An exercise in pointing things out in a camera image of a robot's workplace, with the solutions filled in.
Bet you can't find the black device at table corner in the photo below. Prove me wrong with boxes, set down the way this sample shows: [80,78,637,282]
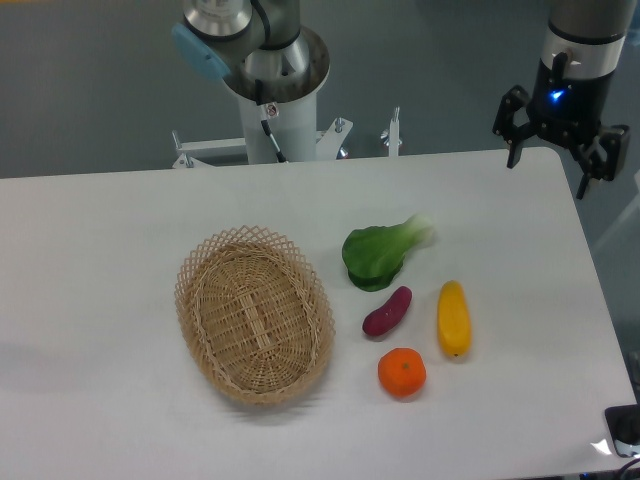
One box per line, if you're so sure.
[604,404,639,458]

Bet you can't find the yellow squash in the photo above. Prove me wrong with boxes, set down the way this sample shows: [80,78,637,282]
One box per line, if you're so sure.
[437,280,472,357]

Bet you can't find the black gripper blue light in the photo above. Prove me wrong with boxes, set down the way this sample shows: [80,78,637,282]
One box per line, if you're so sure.
[492,50,631,200]

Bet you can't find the oval woven wicker basket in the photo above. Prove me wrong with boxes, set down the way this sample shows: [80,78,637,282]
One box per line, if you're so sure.
[175,226,335,405]

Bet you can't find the purple sweet potato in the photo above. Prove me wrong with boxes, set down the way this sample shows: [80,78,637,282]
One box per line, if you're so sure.
[362,286,413,337]

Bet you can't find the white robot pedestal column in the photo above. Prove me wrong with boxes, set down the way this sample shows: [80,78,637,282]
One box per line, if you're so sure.
[237,93,317,165]

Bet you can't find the black cable on pedestal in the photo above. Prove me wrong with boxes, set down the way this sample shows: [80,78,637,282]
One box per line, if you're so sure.
[254,79,290,164]

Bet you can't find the white metal base frame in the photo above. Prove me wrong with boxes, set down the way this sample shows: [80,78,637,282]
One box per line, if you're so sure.
[172,106,403,169]

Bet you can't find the orange tangerine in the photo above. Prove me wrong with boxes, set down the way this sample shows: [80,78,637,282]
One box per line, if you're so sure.
[377,348,427,398]

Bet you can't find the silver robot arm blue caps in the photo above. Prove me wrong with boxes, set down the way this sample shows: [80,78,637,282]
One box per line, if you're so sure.
[171,1,636,187]

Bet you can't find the green bok choy vegetable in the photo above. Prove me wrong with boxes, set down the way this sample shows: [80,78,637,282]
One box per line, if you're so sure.
[341,214,434,292]

